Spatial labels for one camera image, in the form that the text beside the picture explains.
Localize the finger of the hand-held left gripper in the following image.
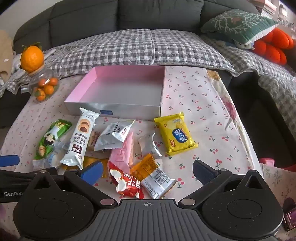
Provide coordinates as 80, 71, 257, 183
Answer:
0, 155, 20, 167
0, 168, 58, 185

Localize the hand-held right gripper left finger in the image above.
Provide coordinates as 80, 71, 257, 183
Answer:
23, 161, 116, 207

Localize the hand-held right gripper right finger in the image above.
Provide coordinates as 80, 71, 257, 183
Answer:
179, 159, 275, 207

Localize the golden snack packet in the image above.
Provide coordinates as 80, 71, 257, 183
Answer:
60, 156, 110, 178

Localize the brown biscuit packet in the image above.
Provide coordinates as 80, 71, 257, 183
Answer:
88, 130, 109, 153

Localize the red snack packet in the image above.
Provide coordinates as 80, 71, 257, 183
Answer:
107, 161, 144, 199

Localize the pink snack packet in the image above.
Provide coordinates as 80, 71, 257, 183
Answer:
109, 132, 134, 169

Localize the long white cookie packet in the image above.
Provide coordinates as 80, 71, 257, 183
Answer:
60, 108, 100, 170

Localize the white blue snack packet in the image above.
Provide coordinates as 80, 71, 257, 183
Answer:
45, 148, 63, 168

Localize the silver white snack packet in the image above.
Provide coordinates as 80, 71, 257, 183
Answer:
94, 120, 136, 151

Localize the orange white barcode packet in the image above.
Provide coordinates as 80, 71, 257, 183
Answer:
130, 153, 177, 200

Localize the yellow snack packet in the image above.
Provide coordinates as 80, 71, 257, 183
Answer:
154, 112, 199, 156

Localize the green snack packet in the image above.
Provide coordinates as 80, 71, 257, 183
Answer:
33, 119, 73, 160

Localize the plain silver snack packet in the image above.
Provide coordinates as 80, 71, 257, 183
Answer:
138, 133, 163, 159

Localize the pink cardboard box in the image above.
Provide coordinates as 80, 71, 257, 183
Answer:
64, 65, 166, 120

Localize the cherry print tablecloth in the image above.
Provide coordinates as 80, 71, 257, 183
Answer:
0, 65, 258, 202

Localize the floral tablecloth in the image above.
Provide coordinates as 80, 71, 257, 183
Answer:
207, 70, 296, 241

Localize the pile of small oranges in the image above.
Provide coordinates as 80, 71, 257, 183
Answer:
35, 77, 58, 101

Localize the glass jar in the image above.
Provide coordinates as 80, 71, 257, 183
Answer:
21, 67, 59, 103

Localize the orange shaped jar lid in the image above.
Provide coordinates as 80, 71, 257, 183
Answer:
20, 43, 45, 75

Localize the beige cloth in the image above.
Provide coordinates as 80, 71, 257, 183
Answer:
0, 30, 15, 84

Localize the grey checked blanket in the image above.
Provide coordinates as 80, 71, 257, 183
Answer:
0, 28, 296, 135

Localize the small plush doll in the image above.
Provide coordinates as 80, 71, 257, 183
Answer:
232, 38, 256, 50

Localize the orange plush toy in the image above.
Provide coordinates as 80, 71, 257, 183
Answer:
253, 28, 295, 65

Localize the green branch print pillow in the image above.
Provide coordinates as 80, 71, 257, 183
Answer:
201, 9, 280, 44

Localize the dark grey sofa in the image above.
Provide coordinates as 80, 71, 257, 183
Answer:
0, 0, 296, 163

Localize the stack of books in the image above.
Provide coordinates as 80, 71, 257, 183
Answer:
253, 0, 278, 16

